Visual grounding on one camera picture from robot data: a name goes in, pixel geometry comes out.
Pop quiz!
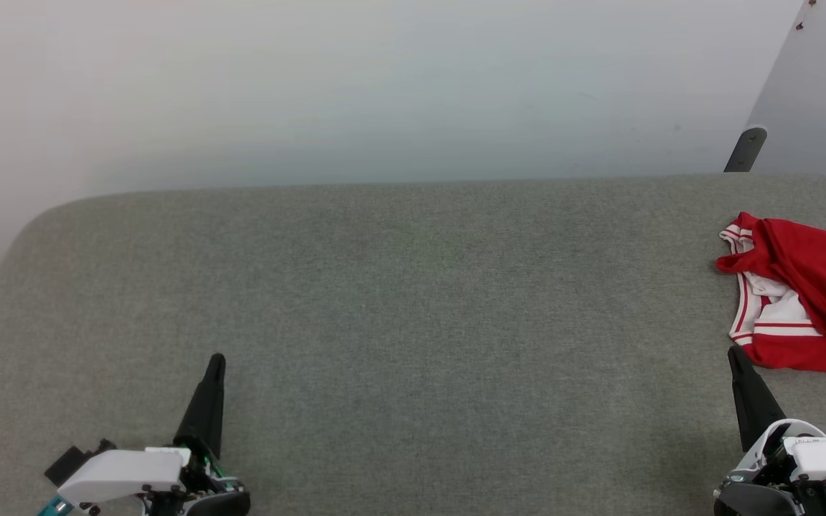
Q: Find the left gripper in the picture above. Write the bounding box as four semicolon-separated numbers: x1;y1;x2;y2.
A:
144;353;251;516

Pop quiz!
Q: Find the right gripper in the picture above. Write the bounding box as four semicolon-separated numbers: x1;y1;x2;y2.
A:
713;346;826;516

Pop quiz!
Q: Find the red white basketball jersey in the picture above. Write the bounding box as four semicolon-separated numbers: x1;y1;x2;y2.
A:
716;211;826;376

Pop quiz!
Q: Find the grey partition board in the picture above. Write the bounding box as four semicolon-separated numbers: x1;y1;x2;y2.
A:
743;0;826;187

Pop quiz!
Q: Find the dark grey metal bracket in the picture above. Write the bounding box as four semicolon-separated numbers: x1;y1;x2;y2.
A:
723;127;769;173

